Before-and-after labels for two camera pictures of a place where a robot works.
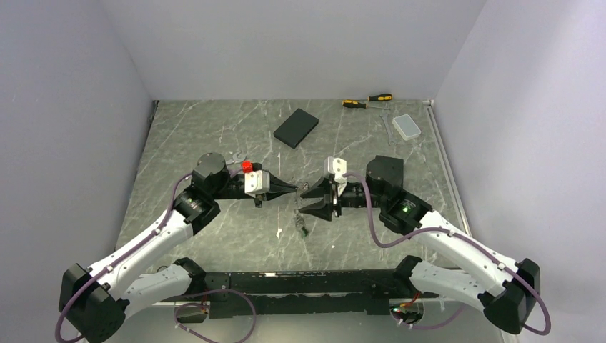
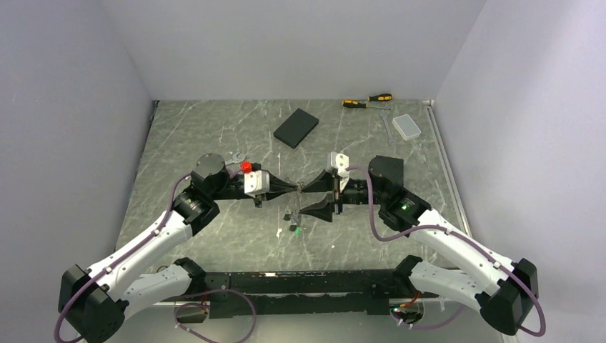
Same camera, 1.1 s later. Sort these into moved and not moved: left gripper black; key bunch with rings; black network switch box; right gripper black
Moved: key bunch with rings
Not moved: left gripper black; black network switch box; right gripper black
